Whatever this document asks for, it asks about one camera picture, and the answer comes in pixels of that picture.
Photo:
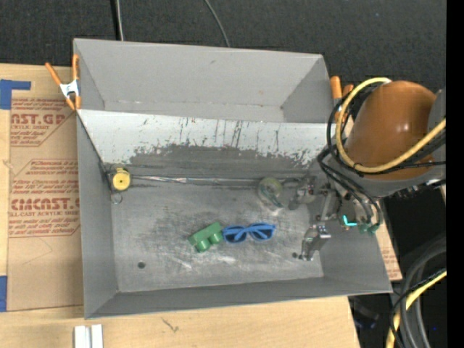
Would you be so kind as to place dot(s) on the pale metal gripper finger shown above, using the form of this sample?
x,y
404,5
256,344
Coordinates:
x,y
303,196
314,241

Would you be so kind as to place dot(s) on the blue sunglasses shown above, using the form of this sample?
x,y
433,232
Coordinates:
x,y
235,233

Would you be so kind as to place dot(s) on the green toy block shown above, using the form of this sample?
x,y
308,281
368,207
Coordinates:
x,y
203,236

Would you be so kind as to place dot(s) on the grey metal bin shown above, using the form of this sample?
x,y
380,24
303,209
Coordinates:
x,y
203,263

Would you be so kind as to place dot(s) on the yellow round disc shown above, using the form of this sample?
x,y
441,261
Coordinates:
x,y
120,181

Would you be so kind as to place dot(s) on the brown cardboard board, red print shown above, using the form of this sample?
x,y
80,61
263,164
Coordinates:
x,y
40,259

